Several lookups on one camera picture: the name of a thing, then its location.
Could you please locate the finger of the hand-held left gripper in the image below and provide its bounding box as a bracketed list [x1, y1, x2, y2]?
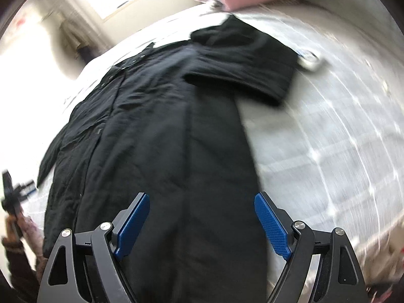
[17, 179, 36, 198]

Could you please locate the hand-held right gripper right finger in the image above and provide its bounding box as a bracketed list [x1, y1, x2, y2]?
[254, 192, 370, 303]

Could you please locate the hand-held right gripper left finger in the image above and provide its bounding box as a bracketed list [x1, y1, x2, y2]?
[37, 192, 150, 303]

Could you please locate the black long coat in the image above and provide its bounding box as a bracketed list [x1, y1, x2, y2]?
[37, 14, 304, 303]

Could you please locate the person's left forearm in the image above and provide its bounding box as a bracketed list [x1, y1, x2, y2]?
[0, 237, 40, 294]

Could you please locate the person's left hand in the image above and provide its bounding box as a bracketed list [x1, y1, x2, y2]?
[2, 216, 24, 250]

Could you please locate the bed with grey quilted cover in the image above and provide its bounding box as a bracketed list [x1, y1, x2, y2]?
[19, 5, 404, 291]

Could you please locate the hanging grey-brown garment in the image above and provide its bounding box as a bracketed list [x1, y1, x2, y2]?
[60, 19, 93, 61]

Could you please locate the small white device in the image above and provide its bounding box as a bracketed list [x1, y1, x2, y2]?
[300, 49, 327, 71]

